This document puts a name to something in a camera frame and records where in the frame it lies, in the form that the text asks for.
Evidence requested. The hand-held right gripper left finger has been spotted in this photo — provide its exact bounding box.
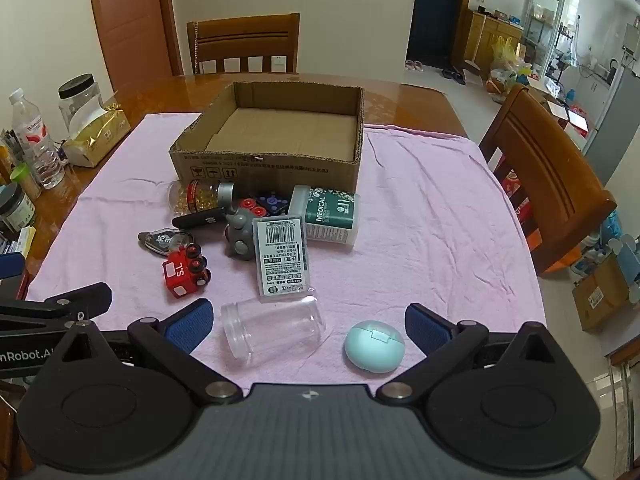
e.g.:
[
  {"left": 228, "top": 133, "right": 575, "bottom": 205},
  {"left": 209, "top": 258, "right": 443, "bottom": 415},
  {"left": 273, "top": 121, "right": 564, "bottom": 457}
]
[{"left": 37, "top": 297, "right": 246, "bottom": 408}]

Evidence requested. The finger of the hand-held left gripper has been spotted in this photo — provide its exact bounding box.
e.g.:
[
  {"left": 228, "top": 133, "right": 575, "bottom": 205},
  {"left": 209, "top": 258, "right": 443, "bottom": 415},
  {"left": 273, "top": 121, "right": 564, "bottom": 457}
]
[
  {"left": 0, "top": 282, "right": 112, "bottom": 335},
  {"left": 0, "top": 252, "right": 29, "bottom": 305}
]

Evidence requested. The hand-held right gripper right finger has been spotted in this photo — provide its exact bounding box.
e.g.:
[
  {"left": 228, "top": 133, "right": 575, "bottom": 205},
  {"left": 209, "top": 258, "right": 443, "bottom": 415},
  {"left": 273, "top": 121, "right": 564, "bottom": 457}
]
[{"left": 375, "top": 302, "right": 573, "bottom": 408}]

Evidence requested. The red toy train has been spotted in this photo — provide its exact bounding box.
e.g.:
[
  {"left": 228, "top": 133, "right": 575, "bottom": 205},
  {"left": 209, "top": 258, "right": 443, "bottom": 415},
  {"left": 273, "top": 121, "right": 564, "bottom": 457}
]
[{"left": 161, "top": 242, "right": 213, "bottom": 300}]

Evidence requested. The mint green oval case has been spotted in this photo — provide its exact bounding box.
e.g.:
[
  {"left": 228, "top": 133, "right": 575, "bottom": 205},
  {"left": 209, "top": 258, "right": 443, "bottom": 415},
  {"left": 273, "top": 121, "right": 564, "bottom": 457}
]
[{"left": 343, "top": 320, "right": 406, "bottom": 375}]

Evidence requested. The clear plastic jar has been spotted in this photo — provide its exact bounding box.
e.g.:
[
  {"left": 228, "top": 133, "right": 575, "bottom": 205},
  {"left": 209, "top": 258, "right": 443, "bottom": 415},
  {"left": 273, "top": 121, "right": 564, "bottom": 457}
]
[{"left": 220, "top": 295, "right": 327, "bottom": 364}]

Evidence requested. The clear plastic case white label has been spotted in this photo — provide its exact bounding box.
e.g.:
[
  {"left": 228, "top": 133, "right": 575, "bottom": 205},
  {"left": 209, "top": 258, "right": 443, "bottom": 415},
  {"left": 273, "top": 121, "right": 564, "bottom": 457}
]
[{"left": 251, "top": 215, "right": 316, "bottom": 304}]

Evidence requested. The brown cardboard box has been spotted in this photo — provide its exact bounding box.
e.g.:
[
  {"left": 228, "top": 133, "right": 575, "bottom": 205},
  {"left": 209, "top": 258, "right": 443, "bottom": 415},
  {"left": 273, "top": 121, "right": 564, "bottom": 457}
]
[{"left": 168, "top": 81, "right": 366, "bottom": 198}]

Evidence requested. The dark jar with white label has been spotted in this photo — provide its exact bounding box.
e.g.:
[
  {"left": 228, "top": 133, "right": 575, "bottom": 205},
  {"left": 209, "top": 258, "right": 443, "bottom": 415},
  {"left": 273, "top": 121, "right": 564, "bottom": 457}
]
[{"left": 0, "top": 182, "right": 37, "bottom": 234}]

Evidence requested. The small green cap bottle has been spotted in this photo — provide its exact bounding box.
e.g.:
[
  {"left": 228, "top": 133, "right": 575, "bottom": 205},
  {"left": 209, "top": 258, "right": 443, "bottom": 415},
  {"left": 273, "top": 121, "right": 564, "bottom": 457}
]
[{"left": 11, "top": 162, "right": 42, "bottom": 201}]

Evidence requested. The grey elephant toy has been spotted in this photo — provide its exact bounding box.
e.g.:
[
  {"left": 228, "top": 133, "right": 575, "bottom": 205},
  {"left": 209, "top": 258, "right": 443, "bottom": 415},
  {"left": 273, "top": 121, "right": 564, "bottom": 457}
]
[{"left": 223, "top": 207, "right": 259, "bottom": 262}]

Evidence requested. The black rectangular device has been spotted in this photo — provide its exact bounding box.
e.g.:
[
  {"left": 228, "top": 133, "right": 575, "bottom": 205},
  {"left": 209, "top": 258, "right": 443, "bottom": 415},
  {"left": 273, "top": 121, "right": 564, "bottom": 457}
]
[{"left": 172, "top": 208, "right": 227, "bottom": 231}]

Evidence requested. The pink towel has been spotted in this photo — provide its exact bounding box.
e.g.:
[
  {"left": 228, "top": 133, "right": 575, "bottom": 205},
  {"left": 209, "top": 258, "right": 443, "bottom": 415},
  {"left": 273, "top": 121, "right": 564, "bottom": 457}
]
[{"left": 25, "top": 112, "right": 548, "bottom": 397}]

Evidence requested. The clear plastic water bottle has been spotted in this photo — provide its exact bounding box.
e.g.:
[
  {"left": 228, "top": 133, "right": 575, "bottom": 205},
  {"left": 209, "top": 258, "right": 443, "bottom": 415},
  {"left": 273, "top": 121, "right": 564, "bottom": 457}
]
[{"left": 9, "top": 88, "right": 66, "bottom": 190}]

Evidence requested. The clear bottle of gold capsules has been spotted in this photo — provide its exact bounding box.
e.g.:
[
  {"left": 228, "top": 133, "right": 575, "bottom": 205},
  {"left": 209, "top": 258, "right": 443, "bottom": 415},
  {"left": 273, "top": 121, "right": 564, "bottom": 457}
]
[{"left": 168, "top": 180, "right": 237, "bottom": 214}]

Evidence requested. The dark blue red-wheeled toy car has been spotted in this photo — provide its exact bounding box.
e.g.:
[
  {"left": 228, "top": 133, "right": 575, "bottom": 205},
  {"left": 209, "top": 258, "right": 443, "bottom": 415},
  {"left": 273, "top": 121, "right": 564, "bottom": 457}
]
[{"left": 237, "top": 191, "right": 292, "bottom": 219}]

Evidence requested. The green label cotton swab box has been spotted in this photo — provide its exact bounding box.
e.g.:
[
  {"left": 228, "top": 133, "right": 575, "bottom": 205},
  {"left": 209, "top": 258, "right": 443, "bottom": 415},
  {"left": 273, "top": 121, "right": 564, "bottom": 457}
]
[{"left": 287, "top": 185, "right": 361, "bottom": 250}]

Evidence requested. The gold tissue box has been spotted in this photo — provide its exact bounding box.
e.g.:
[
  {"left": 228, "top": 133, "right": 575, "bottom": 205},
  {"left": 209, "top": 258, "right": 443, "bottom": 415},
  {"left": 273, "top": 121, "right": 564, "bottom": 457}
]
[{"left": 62, "top": 104, "right": 132, "bottom": 168}]

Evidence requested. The red box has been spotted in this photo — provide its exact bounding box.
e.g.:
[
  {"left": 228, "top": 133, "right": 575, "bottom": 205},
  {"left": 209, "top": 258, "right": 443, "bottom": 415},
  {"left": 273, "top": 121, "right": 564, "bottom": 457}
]
[{"left": 499, "top": 167, "right": 537, "bottom": 227}]

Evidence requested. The clear jar with black lid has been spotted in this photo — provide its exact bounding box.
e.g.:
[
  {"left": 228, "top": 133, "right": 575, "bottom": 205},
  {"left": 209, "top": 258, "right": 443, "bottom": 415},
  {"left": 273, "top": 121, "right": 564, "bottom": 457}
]
[{"left": 57, "top": 74, "right": 104, "bottom": 132}]

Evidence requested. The cardboard box with white label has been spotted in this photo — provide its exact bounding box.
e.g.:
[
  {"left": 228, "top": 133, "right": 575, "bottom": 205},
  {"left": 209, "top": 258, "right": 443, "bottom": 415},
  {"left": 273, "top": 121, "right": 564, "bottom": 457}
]
[{"left": 572, "top": 250, "right": 640, "bottom": 334}]

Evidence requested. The wooden chair with grooved back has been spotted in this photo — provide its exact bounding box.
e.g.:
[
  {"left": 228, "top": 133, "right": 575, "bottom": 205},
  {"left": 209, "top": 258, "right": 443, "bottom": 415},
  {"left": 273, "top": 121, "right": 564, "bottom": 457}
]
[{"left": 478, "top": 84, "right": 619, "bottom": 276}]

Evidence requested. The brown wooden door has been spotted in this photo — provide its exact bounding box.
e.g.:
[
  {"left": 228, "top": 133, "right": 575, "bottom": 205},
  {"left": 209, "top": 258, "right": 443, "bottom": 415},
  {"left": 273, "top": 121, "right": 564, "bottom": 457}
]
[{"left": 86, "top": 0, "right": 184, "bottom": 92}]

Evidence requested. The grey refrigerator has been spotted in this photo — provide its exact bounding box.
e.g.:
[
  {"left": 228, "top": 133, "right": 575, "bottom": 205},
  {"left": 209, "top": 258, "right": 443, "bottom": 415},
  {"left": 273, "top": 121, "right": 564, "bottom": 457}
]
[{"left": 582, "top": 64, "right": 640, "bottom": 187}]

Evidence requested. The yellow plastic bag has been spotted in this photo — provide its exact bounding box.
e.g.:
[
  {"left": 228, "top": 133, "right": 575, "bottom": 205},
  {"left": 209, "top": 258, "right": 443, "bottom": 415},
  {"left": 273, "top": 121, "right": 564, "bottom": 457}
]
[{"left": 491, "top": 35, "right": 534, "bottom": 81}]

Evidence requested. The wooden chair with slatted back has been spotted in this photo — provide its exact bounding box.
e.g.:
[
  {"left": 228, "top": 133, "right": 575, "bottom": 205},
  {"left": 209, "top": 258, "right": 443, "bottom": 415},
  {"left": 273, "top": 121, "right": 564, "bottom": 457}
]
[{"left": 186, "top": 13, "right": 301, "bottom": 76}]

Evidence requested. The wooden cabinet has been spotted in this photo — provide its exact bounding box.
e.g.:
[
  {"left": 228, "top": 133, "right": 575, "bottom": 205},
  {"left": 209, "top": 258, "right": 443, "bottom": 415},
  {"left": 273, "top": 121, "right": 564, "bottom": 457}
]
[{"left": 452, "top": 7, "right": 526, "bottom": 79}]

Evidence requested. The dark blue door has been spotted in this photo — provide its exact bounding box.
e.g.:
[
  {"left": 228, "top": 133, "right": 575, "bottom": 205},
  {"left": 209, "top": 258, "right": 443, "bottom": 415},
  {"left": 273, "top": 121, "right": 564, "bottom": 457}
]
[{"left": 406, "top": 0, "right": 476, "bottom": 74}]

